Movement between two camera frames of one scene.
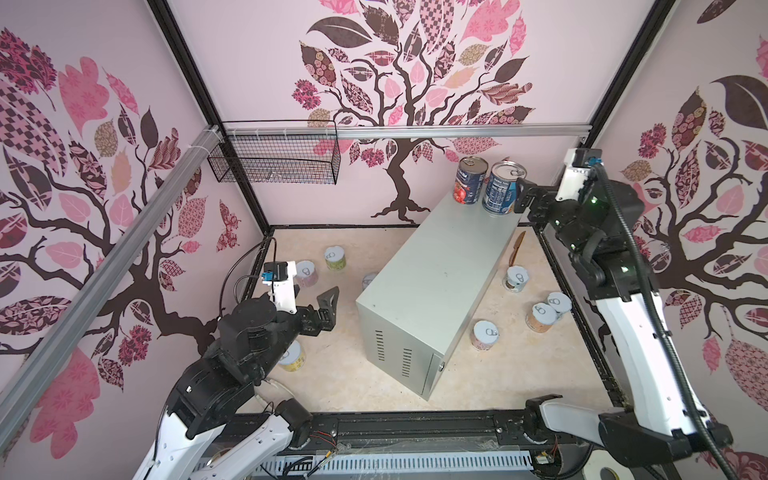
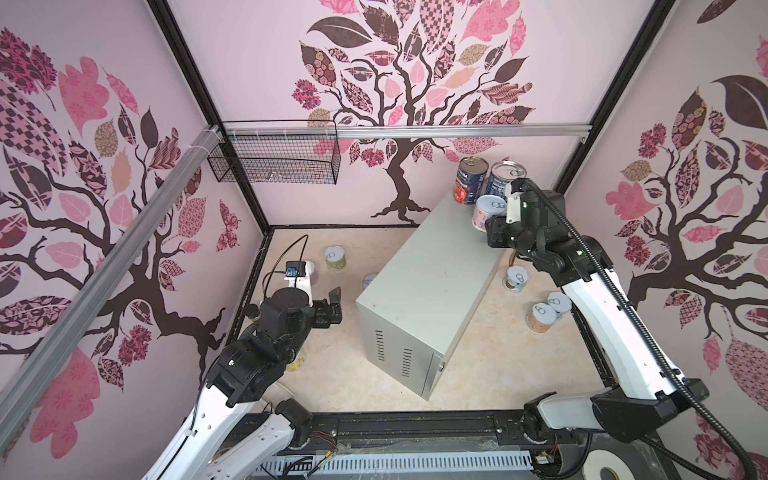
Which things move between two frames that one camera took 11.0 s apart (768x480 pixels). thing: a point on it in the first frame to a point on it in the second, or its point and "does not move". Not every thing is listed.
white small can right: [515, 278] does not move
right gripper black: [542, 200] to [494, 228]
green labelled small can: [335, 257] does not move
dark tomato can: [469, 179] does not move
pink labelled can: [484, 335] to [486, 207]
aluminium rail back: [404, 130] does not move
